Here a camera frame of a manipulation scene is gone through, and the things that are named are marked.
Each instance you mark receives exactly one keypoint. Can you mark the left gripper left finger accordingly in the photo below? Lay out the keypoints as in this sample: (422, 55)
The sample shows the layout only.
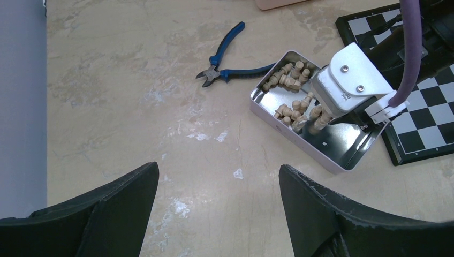
(110, 220)

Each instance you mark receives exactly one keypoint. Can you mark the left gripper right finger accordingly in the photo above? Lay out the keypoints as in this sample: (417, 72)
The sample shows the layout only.
(322, 222)

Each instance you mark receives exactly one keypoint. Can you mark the blue handled cutting pliers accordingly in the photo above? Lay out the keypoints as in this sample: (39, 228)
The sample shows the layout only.
(217, 71)

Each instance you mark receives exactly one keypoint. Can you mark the pink plastic storage box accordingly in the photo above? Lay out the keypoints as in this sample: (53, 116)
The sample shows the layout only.
(272, 4)

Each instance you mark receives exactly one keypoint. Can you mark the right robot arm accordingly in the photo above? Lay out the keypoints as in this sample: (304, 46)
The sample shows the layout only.
(418, 39)

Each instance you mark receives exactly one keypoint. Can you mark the light wooden chess pieces pile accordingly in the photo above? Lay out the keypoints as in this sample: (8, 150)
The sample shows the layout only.
(300, 108)

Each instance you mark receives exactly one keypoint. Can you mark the black white chess board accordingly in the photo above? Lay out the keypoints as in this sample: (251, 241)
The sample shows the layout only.
(425, 128)

